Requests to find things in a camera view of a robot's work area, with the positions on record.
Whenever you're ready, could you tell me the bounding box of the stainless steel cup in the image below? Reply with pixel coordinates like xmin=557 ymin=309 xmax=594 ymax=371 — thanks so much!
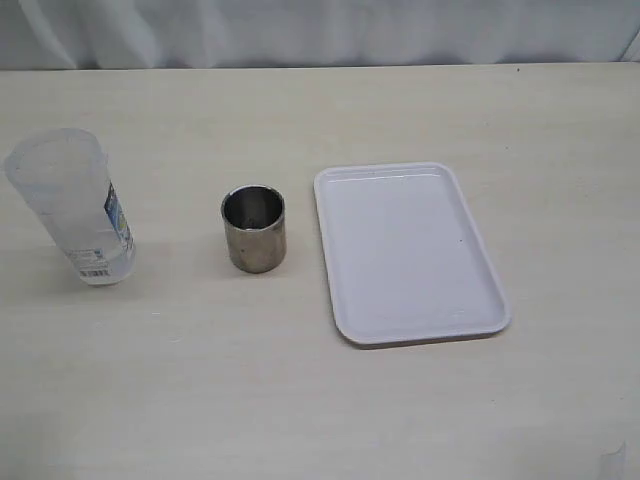
xmin=220 ymin=184 xmax=287 ymax=274

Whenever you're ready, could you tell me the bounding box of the clear plastic water bottle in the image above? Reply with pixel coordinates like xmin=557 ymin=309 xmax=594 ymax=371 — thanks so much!
xmin=4 ymin=128 xmax=136 ymax=286

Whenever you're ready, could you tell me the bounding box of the white plastic tray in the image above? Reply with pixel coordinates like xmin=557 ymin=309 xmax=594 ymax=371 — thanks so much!
xmin=314 ymin=162 xmax=512 ymax=347

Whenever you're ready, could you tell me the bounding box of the white backdrop curtain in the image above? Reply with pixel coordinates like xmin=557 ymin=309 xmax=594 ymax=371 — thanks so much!
xmin=1 ymin=1 xmax=639 ymax=70

